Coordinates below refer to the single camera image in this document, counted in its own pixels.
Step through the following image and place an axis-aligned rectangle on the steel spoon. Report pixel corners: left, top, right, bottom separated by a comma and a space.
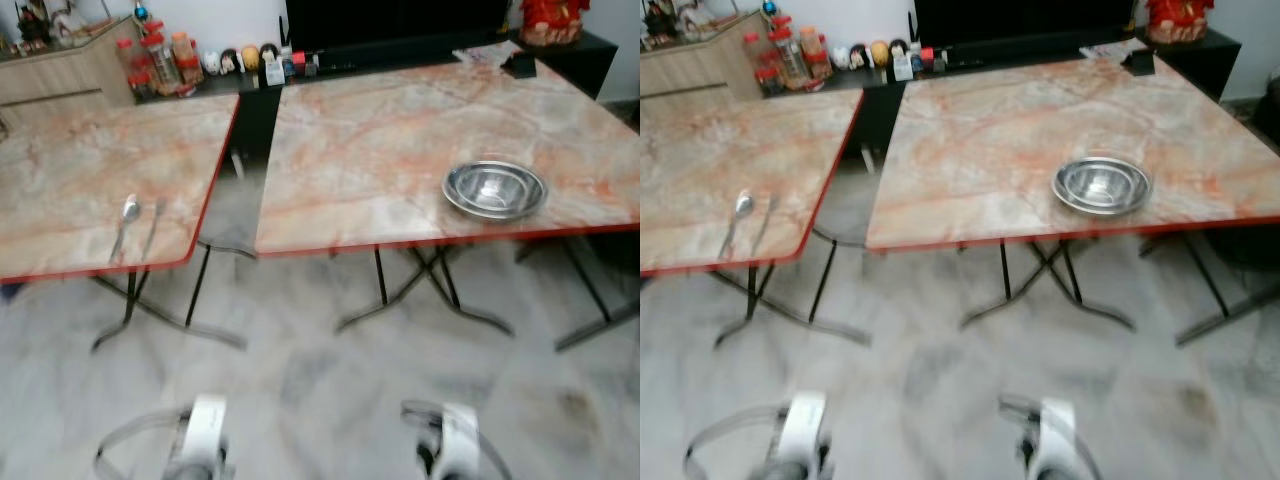
717, 191, 755, 263
108, 195, 142, 266

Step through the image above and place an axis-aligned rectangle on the marble-pattern folding table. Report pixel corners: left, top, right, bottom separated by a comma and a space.
0, 93, 251, 353
640, 88, 873, 351
865, 52, 1280, 349
255, 55, 641, 353

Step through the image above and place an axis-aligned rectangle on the stainless steel bowl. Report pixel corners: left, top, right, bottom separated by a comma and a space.
1050, 154, 1155, 218
441, 157, 550, 222

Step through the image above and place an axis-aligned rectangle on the light wooden cabinet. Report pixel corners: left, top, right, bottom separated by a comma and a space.
0, 15, 142, 113
640, 12, 767, 103

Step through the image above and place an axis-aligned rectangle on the dark statuette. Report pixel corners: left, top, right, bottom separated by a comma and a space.
18, 5, 53, 46
645, 2, 679, 41

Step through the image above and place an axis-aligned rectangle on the red figurine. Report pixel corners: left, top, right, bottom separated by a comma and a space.
519, 0, 592, 49
1145, 0, 1217, 46

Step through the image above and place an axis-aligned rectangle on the tall clear red-lid jar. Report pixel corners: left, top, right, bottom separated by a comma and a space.
769, 28, 809, 87
143, 33, 182, 92

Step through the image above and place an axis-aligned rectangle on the printed paper leaflet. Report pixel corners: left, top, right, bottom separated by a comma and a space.
452, 42, 522, 67
1080, 38, 1147, 62

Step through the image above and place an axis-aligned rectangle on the orange-filled red-lid jar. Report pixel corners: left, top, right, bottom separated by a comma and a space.
171, 31, 204, 87
797, 26, 828, 82

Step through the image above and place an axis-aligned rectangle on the black television console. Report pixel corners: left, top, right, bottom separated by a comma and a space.
828, 27, 1244, 173
198, 30, 620, 183

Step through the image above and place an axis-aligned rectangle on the black television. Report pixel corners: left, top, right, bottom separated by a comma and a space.
912, 0, 1142, 49
285, 0, 522, 52

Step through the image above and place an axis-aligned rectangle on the steel fork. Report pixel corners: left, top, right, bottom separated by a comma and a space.
140, 199, 167, 261

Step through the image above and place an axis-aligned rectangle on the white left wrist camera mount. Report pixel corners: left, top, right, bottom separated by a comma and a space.
186, 394, 229, 473
775, 391, 832, 473

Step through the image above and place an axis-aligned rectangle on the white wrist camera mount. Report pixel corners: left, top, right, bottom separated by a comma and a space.
775, 391, 832, 473
1038, 397, 1083, 480
186, 394, 229, 473
438, 400, 483, 480

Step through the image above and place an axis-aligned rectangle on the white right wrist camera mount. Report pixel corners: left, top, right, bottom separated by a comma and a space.
438, 400, 483, 480
1038, 397, 1083, 480

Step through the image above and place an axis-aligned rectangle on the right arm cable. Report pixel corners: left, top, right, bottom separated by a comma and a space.
997, 392, 1047, 449
400, 398, 448, 453

